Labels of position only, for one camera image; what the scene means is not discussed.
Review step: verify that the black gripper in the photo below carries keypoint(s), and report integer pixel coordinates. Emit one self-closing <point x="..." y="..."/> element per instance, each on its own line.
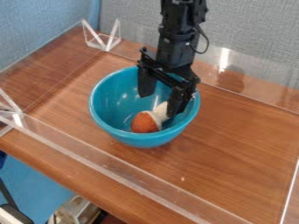
<point x="168" y="66"/>

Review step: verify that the toy mushroom brown cap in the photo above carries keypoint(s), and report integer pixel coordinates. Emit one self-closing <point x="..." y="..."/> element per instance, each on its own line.
<point x="148" y="121"/>

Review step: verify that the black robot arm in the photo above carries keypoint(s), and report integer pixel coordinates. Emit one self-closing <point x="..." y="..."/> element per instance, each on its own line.
<point x="183" y="15"/>

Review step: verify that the blue plastic bowl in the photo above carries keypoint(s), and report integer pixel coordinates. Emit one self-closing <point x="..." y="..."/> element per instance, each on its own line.
<point x="113" y="104"/>

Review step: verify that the clear acrylic back barrier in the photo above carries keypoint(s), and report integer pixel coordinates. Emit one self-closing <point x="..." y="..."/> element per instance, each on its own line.
<point x="259" y="79"/>

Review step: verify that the clear acrylic barrier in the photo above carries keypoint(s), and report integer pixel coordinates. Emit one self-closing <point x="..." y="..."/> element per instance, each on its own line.
<point x="193" y="208"/>
<point x="259" y="79"/>

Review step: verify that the clear acrylic front barrier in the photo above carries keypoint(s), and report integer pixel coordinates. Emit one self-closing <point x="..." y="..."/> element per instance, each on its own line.
<point x="193" y="208"/>

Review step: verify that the white object under table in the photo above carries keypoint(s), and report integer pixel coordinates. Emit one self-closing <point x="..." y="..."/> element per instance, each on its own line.
<point x="75" y="211"/>

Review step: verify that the black stand leg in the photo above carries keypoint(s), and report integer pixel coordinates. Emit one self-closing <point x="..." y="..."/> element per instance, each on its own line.
<point x="9" y="213"/>

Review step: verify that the clear acrylic corner bracket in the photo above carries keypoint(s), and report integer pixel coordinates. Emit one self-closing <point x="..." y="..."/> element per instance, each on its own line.
<point x="99" y="40"/>

